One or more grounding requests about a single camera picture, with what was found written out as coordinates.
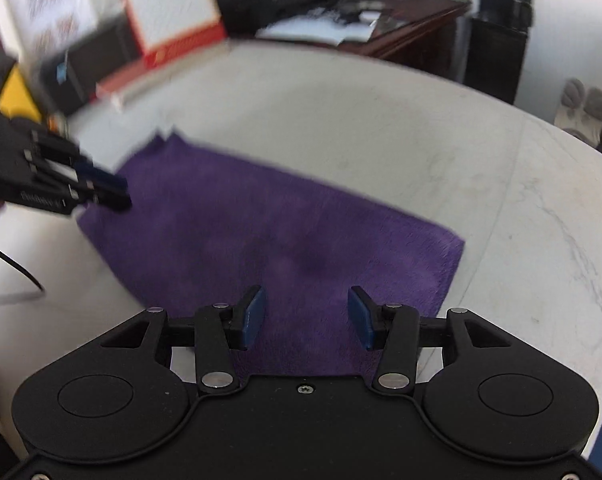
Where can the dark wooden desk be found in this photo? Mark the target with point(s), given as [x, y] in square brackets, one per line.
[421, 25]

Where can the purple towel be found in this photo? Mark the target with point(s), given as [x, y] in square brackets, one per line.
[261, 230]

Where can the yellow box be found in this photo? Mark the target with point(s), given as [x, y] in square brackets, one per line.
[18, 95]

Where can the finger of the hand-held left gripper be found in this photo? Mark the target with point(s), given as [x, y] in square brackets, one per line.
[101, 176]
[111, 199]

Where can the red notebook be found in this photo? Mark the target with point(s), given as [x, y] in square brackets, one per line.
[126, 80]

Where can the white code sign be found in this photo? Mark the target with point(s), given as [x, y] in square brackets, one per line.
[51, 0]

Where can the black kettle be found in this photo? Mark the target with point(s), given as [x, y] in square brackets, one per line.
[517, 12]

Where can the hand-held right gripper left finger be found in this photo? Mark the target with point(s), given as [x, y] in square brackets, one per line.
[253, 315]

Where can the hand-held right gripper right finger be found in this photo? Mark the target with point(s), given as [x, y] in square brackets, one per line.
[361, 315]

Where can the black box with blue sticker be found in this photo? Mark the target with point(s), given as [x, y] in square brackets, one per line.
[96, 60]

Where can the red desk calendar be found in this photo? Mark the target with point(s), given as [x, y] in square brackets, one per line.
[166, 10]

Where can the white papers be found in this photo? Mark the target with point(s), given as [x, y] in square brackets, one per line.
[321, 30]

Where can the black water dispenser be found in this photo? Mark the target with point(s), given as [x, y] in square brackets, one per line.
[491, 60]

